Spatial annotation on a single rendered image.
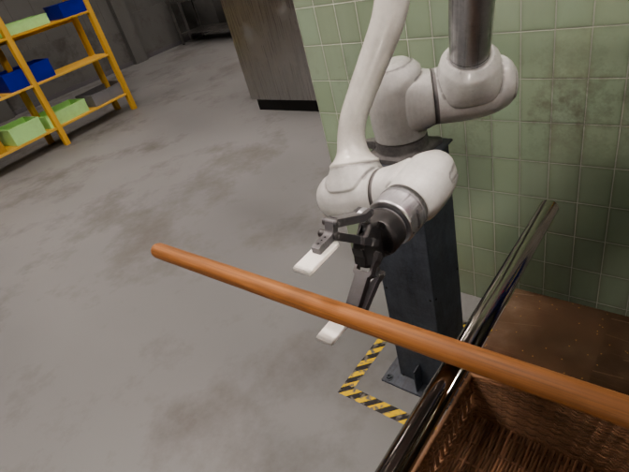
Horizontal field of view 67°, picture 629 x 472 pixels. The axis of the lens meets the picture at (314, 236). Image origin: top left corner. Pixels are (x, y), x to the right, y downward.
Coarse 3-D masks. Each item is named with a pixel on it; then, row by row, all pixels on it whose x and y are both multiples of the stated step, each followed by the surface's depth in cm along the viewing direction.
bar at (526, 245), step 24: (552, 216) 75; (528, 240) 71; (504, 264) 68; (504, 288) 64; (480, 312) 61; (480, 336) 59; (432, 384) 54; (456, 384) 55; (432, 408) 52; (408, 432) 50; (432, 432) 51; (384, 456) 49; (408, 456) 48
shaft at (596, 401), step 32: (160, 256) 88; (192, 256) 83; (256, 288) 72; (288, 288) 69; (352, 320) 62; (384, 320) 60; (448, 352) 54; (480, 352) 52; (512, 384) 50; (544, 384) 48; (576, 384) 46; (608, 416) 44
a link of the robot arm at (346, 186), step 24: (384, 0) 81; (408, 0) 81; (384, 24) 82; (384, 48) 84; (360, 72) 87; (384, 72) 88; (360, 96) 89; (360, 120) 92; (360, 144) 93; (336, 168) 93; (360, 168) 91; (336, 192) 93; (360, 192) 89
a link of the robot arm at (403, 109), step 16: (400, 64) 125; (416, 64) 126; (384, 80) 126; (400, 80) 125; (416, 80) 126; (384, 96) 127; (400, 96) 126; (416, 96) 126; (432, 96) 126; (384, 112) 130; (400, 112) 128; (416, 112) 128; (432, 112) 128; (384, 128) 133; (400, 128) 131; (416, 128) 131; (384, 144) 137; (400, 144) 134
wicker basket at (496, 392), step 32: (480, 384) 106; (448, 416) 99; (480, 416) 112; (512, 416) 104; (544, 416) 98; (576, 416) 92; (448, 448) 104; (480, 448) 106; (512, 448) 104; (544, 448) 104; (576, 448) 97; (608, 448) 91
